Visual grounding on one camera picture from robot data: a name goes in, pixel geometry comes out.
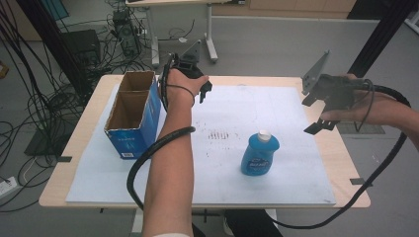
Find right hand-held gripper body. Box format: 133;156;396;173
300;49;368;112

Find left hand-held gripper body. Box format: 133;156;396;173
170;39;212;87

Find blue bottle with white cap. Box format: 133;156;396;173
239;128;281;177

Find blue cardboard box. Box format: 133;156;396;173
104;70;163;161

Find person's left hand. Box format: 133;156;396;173
163;68;210;112

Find person's right hand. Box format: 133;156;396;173
319;73;377;126

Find wooden table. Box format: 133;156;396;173
39;74;372;210

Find pale blue table mat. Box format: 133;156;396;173
65;83;337;207

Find white desk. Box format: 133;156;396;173
125;0;246;66

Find computer tower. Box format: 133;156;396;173
112;9;142;57

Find black equipment box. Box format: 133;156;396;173
61;29;102;67

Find person's legs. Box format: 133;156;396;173
222;208;285;237

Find white power strip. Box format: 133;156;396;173
0;176;18;199

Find right hand-held gripper black cable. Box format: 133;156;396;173
272;78;413;230

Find hand-held gripper black cable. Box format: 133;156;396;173
272;78;413;230
126;53;198;211

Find black metal stand post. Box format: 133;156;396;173
15;0;87;97
347;0;419;79

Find left hand-held gripper black cable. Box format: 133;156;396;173
126;53;198;211

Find bundle of black floor cables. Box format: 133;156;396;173
0;0;156;213

